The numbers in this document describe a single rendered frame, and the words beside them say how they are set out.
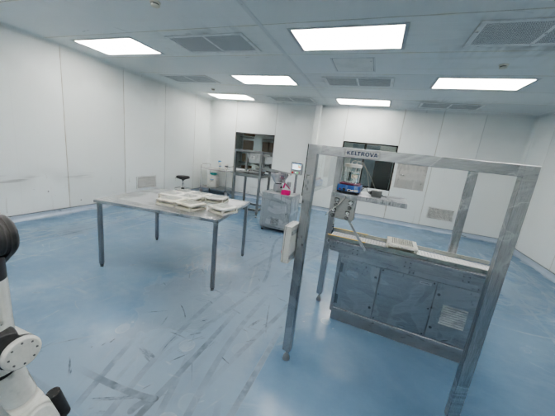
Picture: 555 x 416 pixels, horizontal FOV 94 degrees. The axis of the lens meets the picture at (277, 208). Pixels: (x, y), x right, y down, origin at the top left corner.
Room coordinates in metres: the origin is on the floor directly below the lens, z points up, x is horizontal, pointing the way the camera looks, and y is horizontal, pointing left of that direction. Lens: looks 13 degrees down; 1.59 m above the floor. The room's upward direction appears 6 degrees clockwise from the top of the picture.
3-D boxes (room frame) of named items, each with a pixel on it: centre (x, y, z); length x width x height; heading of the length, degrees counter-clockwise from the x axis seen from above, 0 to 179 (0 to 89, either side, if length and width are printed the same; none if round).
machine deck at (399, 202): (2.36, -0.82, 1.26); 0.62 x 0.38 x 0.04; 67
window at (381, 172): (7.11, -2.23, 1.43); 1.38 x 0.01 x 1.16; 70
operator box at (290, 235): (1.71, -0.12, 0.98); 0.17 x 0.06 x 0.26; 157
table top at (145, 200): (3.22, 1.23, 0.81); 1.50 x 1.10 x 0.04; 80
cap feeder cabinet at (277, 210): (5.17, -0.05, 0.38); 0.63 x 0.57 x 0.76; 70
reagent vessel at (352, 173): (2.39, -0.64, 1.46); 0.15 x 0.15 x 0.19
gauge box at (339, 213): (2.31, -0.58, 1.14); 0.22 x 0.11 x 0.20; 67
